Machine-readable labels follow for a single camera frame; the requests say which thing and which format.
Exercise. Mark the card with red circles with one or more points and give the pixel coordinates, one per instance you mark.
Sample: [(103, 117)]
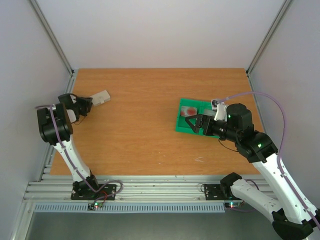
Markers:
[(188, 111)]

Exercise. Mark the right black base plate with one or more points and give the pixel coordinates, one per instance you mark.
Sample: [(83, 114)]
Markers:
[(213, 192)]

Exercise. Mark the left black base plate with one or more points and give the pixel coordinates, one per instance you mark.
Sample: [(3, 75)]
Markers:
[(81, 191)]

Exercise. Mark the aluminium front rail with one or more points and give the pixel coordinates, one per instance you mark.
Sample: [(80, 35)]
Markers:
[(136, 188)]

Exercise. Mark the left small circuit board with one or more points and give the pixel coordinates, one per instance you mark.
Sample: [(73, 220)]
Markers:
[(96, 206)]

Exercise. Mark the aluminium frame post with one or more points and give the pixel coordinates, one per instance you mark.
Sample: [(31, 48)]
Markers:
[(49, 32), (286, 4)]

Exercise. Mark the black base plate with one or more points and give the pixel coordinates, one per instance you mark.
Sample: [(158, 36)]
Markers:
[(213, 192), (81, 191)]

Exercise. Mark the small circuit board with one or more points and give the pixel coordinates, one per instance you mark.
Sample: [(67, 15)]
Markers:
[(233, 205), (96, 206)]

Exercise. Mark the left aluminium frame post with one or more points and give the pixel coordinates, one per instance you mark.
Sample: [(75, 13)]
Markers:
[(49, 32)]

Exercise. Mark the green left bin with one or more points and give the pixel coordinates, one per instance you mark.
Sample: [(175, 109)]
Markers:
[(181, 126)]

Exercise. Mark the right small circuit board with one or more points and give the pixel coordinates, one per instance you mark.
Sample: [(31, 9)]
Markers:
[(233, 205)]

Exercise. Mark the grey slotted cable duct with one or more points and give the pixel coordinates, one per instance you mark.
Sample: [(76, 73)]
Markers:
[(129, 208)]

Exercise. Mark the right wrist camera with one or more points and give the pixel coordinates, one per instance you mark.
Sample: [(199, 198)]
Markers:
[(215, 104)]

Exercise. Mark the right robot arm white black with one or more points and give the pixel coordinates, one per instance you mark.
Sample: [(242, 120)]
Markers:
[(292, 215)]

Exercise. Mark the grey patterned card in bin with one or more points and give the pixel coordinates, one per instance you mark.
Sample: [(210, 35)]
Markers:
[(209, 112)]

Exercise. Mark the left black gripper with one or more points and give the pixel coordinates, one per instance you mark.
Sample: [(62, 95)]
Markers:
[(86, 101)]

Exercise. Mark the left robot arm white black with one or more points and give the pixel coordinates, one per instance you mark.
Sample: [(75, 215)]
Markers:
[(55, 128)]

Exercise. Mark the green middle bin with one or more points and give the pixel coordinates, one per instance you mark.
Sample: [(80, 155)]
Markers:
[(206, 105)]

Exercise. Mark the right aluminium frame post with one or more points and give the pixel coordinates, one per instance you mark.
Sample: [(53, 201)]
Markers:
[(286, 4)]

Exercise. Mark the translucent grey card holder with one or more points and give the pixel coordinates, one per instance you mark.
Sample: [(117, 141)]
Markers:
[(100, 98)]

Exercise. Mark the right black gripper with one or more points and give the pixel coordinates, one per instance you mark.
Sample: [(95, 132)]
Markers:
[(202, 124)]

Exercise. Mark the green bin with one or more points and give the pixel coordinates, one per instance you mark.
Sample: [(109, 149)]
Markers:
[(181, 126), (206, 105)]

